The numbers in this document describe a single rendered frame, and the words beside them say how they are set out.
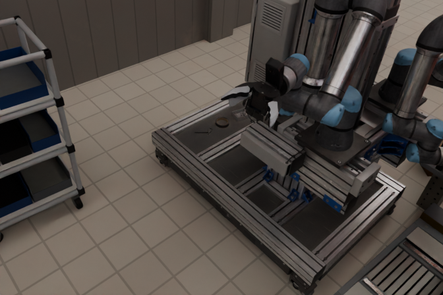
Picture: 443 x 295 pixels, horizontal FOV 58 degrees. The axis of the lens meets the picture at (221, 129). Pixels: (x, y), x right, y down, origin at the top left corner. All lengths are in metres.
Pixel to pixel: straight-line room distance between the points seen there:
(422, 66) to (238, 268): 1.29
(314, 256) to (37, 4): 2.33
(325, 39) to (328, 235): 1.05
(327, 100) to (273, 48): 0.62
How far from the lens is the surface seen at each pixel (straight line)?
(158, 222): 2.33
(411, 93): 1.62
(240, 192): 2.18
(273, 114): 1.04
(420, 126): 1.69
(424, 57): 1.58
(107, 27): 3.35
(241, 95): 1.09
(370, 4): 1.33
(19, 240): 2.42
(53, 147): 2.14
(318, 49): 1.47
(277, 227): 2.06
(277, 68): 1.06
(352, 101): 1.52
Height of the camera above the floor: 1.85
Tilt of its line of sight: 40 degrees down
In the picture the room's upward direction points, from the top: 5 degrees clockwise
